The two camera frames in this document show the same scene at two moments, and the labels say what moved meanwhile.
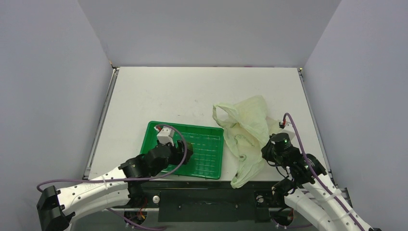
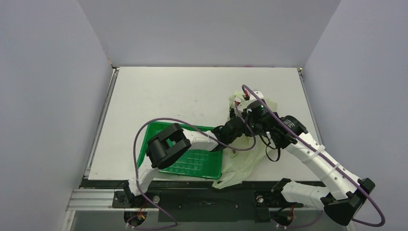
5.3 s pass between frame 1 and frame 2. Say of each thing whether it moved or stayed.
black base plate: stayed
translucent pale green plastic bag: moved
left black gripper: moved
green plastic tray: stayed
